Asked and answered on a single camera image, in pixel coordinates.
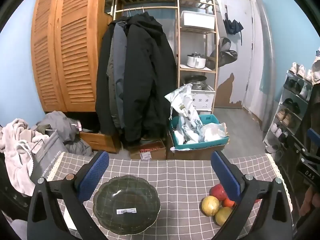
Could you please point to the grey clothes pile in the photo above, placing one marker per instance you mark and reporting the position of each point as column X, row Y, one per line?
column 60, row 125

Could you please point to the white door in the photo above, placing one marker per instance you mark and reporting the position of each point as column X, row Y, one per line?
column 240, row 62

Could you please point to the white printed rice bag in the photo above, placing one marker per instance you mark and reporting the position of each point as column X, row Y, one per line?
column 185, row 110

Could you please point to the grey laundry bin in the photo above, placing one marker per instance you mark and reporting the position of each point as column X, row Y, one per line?
column 47, row 155

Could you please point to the wooden louvered wardrobe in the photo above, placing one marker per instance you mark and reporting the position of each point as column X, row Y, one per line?
column 70, row 55

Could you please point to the grey shoe rack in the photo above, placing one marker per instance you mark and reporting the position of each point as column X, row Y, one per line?
column 271, row 132

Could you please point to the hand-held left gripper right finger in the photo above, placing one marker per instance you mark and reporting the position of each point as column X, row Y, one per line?
column 225, row 170

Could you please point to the shoe rack with shoes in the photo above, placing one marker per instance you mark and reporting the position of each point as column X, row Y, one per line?
column 287, row 117

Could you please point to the bamboo garment rack shelf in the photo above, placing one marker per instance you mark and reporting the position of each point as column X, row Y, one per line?
column 197, row 70

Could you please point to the green glass bowl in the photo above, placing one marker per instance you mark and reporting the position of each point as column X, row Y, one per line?
column 125, row 197

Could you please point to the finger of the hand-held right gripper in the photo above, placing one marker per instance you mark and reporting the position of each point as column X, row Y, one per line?
column 313, row 135

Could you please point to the grey hanging bag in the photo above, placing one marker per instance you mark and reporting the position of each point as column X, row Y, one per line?
column 225, row 55

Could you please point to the white open plastic box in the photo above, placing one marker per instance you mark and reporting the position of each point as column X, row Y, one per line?
column 197, row 20

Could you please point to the red label cardboard box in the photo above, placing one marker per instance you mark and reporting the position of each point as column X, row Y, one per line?
column 152, row 150

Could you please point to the teal plastic basket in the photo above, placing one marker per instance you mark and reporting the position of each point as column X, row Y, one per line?
column 200, row 145

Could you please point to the red apple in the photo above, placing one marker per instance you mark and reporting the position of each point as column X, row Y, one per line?
column 257, row 200
column 217, row 192

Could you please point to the clear plastic bag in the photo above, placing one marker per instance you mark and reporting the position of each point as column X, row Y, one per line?
column 212, row 131

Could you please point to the large cardboard box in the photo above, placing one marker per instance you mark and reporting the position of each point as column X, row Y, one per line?
column 190, row 153

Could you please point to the slim black coat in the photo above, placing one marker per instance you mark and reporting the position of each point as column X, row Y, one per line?
column 102, row 92

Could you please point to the wooden drawer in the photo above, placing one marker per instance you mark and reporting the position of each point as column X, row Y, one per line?
column 100, row 141

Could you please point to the grey checkered tablecloth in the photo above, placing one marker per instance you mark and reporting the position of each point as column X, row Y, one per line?
column 175, row 180

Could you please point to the white perforated plastic basket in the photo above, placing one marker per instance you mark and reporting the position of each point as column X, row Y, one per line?
column 203, row 100

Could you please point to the person's right hand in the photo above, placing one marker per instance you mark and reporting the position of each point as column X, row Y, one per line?
column 311, row 201

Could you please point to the dark blue umbrella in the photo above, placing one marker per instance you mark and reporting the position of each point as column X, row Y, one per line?
column 233, row 26

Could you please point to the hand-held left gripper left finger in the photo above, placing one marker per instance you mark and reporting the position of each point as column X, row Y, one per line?
column 95, row 172

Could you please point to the small orange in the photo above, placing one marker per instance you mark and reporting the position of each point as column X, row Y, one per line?
column 227, row 202

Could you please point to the grey jacket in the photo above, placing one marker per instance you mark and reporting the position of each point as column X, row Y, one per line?
column 117, row 62

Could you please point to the steel pot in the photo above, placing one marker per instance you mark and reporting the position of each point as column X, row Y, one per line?
column 196, row 82

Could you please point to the grey pipe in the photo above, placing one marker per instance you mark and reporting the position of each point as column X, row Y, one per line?
column 268, row 80

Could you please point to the white cooking pot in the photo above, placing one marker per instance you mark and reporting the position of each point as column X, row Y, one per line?
column 196, row 61

